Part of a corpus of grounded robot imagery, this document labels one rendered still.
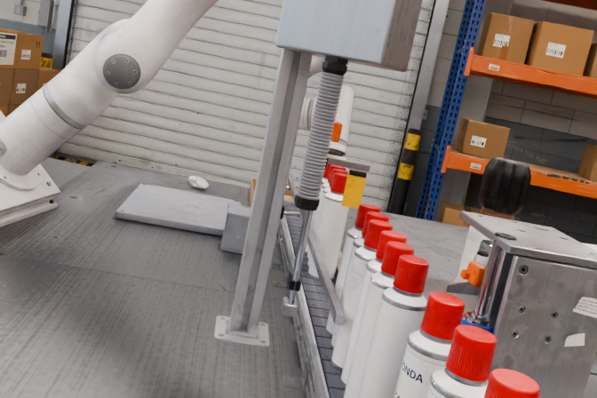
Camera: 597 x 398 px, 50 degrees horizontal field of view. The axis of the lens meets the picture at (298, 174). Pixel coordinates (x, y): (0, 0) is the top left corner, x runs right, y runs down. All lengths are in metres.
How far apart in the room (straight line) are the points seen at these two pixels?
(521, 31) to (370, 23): 4.03
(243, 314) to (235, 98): 4.48
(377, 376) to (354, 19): 0.45
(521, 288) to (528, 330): 0.04
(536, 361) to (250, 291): 0.52
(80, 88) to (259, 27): 4.11
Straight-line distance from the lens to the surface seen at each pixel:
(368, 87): 5.34
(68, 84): 1.41
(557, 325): 0.65
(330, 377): 0.87
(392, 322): 0.70
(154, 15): 1.32
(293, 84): 0.97
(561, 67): 4.87
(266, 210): 1.00
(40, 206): 1.57
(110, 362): 0.93
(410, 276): 0.69
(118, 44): 1.31
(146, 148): 5.73
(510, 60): 4.84
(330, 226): 1.20
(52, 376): 0.89
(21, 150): 1.47
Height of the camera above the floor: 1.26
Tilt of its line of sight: 9 degrees down
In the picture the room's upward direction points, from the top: 11 degrees clockwise
